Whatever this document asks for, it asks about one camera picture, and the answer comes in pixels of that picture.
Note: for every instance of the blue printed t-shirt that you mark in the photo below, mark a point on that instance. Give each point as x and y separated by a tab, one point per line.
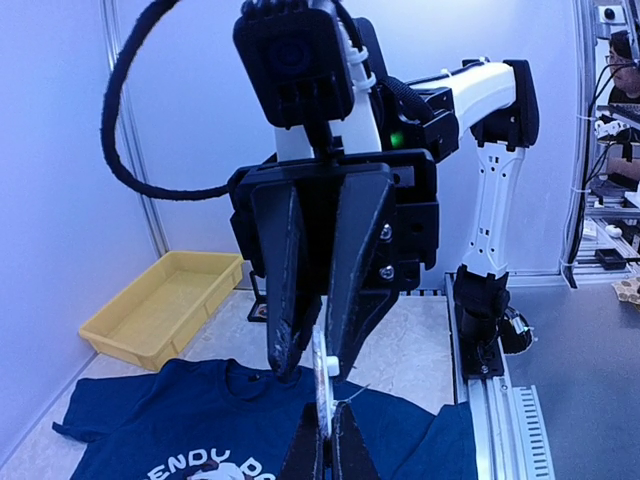
217	419

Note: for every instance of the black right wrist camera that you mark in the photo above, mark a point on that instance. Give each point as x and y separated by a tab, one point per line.
293	53

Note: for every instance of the left aluminium frame post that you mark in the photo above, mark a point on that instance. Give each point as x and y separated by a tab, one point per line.
131	149

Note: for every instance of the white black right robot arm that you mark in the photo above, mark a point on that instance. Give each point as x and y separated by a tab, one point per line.
495	101

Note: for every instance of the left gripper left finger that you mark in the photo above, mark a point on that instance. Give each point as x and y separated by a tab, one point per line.
304	459

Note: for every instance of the black brooch box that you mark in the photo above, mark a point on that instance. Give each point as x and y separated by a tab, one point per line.
258	311

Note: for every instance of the front aluminium rail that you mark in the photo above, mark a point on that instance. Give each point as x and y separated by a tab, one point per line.
509	431

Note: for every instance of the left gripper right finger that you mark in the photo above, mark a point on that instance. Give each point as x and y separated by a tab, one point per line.
350	457

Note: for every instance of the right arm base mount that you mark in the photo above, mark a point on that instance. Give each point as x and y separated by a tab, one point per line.
488	327

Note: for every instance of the yellow plastic tray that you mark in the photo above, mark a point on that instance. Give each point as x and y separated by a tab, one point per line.
154	318

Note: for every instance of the person at background desk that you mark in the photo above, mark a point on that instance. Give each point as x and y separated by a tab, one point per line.
625	75

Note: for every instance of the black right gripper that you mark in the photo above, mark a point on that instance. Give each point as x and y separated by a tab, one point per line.
345	237

